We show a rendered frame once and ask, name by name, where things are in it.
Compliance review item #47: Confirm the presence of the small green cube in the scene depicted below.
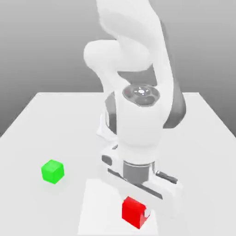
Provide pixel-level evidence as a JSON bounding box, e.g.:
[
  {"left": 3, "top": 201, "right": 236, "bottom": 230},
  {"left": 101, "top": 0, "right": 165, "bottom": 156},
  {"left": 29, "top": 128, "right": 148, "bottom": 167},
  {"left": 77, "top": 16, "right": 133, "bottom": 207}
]
[{"left": 41, "top": 159, "right": 65, "bottom": 185}]

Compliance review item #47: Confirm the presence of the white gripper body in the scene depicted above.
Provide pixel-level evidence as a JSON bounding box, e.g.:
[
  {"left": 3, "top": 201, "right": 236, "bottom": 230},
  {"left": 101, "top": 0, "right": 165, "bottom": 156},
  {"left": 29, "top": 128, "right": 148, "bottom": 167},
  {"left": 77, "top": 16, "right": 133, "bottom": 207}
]
[{"left": 107, "top": 167, "right": 183, "bottom": 219}]

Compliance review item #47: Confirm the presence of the small red cube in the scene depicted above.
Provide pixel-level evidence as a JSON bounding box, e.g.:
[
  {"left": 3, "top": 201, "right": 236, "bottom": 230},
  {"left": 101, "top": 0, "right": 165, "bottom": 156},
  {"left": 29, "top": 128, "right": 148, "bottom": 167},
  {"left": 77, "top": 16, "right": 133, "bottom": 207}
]
[{"left": 121, "top": 195, "right": 151, "bottom": 230}]

